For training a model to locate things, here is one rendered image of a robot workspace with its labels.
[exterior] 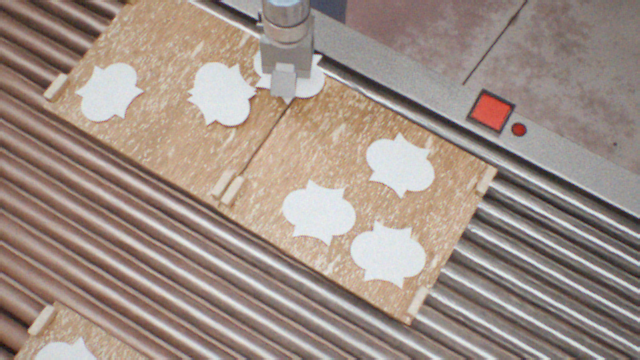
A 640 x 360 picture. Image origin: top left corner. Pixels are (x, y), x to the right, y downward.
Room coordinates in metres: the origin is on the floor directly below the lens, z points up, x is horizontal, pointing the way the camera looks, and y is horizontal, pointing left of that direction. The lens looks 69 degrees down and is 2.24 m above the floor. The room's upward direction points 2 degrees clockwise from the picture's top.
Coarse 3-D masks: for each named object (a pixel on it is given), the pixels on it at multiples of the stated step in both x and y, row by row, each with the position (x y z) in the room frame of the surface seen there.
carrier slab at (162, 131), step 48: (144, 0) 0.89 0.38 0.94; (96, 48) 0.77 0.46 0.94; (144, 48) 0.77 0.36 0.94; (192, 48) 0.78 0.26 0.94; (240, 48) 0.78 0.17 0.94; (144, 96) 0.66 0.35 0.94; (144, 144) 0.56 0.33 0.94; (192, 144) 0.56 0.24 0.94; (240, 144) 0.57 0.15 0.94; (192, 192) 0.47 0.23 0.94
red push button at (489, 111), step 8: (488, 96) 0.70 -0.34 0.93; (480, 104) 0.68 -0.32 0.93; (488, 104) 0.68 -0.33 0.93; (496, 104) 0.68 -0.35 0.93; (504, 104) 0.68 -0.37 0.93; (480, 112) 0.66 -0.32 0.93; (488, 112) 0.66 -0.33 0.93; (496, 112) 0.66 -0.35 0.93; (504, 112) 0.66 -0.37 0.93; (480, 120) 0.64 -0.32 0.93; (488, 120) 0.65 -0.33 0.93; (496, 120) 0.65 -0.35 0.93; (496, 128) 0.63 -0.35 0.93
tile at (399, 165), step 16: (384, 144) 0.58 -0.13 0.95; (400, 144) 0.58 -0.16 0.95; (368, 160) 0.54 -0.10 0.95; (384, 160) 0.54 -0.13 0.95; (400, 160) 0.54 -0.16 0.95; (416, 160) 0.55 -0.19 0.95; (384, 176) 0.51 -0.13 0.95; (400, 176) 0.51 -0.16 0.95; (416, 176) 0.51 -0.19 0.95; (432, 176) 0.51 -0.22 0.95; (400, 192) 0.48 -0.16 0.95
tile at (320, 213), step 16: (304, 192) 0.47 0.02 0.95; (320, 192) 0.47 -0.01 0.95; (336, 192) 0.47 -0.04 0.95; (288, 208) 0.44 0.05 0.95; (304, 208) 0.44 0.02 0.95; (320, 208) 0.44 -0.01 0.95; (336, 208) 0.44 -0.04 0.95; (352, 208) 0.44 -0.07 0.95; (304, 224) 0.41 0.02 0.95; (320, 224) 0.41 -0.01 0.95; (336, 224) 0.41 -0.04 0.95; (352, 224) 0.41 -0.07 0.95; (320, 240) 0.38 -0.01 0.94
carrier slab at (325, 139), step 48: (336, 96) 0.68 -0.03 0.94; (288, 144) 0.57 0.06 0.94; (336, 144) 0.58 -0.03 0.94; (432, 144) 0.58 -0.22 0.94; (240, 192) 0.47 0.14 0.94; (288, 192) 0.47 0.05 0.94; (384, 192) 0.48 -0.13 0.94; (432, 192) 0.49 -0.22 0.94; (288, 240) 0.38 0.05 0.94; (336, 240) 0.38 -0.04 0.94; (432, 240) 0.39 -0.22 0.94; (384, 288) 0.30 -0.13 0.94
